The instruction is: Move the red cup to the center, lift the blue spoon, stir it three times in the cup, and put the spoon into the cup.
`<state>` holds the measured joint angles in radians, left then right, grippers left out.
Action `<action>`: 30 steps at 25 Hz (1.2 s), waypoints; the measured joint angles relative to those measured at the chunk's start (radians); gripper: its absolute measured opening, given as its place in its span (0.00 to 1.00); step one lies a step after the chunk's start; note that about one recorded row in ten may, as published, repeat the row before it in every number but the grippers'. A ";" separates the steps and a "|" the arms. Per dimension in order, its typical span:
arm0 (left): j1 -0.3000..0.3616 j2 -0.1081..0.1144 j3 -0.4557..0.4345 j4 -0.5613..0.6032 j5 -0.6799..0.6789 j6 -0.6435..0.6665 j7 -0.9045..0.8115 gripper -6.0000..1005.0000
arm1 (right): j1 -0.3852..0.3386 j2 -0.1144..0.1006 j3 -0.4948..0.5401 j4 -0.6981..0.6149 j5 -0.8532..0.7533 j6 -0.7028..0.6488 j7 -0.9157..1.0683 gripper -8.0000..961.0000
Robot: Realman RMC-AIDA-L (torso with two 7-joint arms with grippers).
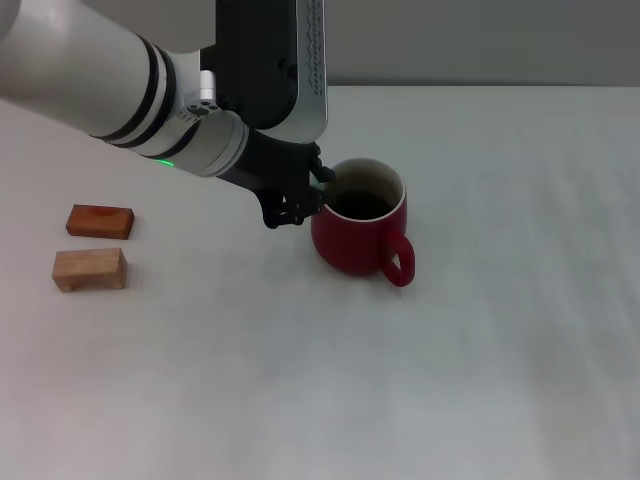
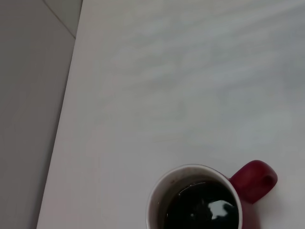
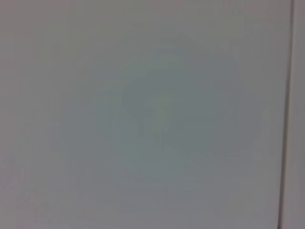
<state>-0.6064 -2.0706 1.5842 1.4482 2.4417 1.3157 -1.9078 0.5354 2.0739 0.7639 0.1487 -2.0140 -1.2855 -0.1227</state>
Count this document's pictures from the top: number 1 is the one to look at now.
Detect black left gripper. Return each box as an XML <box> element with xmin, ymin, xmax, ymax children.
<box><xmin>218</xmin><ymin>128</ymin><xmax>337</xmax><ymax>231</ymax></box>

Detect red ceramic cup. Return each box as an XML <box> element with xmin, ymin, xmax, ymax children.
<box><xmin>310</xmin><ymin>157</ymin><xmax>416</xmax><ymax>289</ymax></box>

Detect dark coffee liquid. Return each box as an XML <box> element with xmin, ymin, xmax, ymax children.
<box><xmin>331</xmin><ymin>190</ymin><xmax>396</xmax><ymax>221</ymax></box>

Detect dark reddish wooden block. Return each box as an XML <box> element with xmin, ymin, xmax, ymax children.
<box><xmin>65</xmin><ymin>203</ymin><xmax>136</xmax><ymax>240</ymax></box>

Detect light wooden block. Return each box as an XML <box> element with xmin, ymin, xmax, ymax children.
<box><xmin>51</xmin><ymin>247</ymin><xmax>129</xmax><ymax>294</ymax></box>

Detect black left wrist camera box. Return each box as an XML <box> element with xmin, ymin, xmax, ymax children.
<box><xmin>199</xmin><ymin>0</ymin><xmax>332</xmax><ymax>145</ymax></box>

